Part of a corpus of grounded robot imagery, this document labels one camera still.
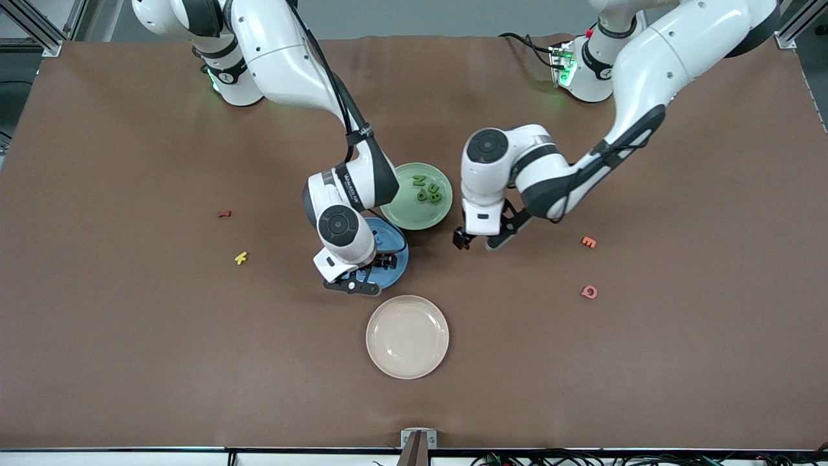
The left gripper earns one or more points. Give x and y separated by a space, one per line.
461 239

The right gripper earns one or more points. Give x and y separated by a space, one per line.
384 261

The green foam letter p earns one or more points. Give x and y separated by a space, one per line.
420 195

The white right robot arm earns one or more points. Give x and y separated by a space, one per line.
278 58

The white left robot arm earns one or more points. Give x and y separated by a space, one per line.
666 58

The blue plate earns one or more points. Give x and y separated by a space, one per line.
401 248

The green plate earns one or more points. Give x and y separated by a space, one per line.
407 213

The beige plate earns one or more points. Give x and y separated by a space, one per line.
407 336

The orange foam letter E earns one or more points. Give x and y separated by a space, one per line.
588 243

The pink foam letter Q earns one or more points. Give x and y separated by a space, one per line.
583 292

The yellow foam letter K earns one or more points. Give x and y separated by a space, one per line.
240 258

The brown table cover mat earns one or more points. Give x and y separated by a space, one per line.
194 375

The grey metal bracket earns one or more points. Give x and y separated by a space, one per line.
407 440

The beige camera post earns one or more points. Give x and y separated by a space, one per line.
414 456

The aluminium frame profile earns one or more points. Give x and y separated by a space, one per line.
788 40
48 44

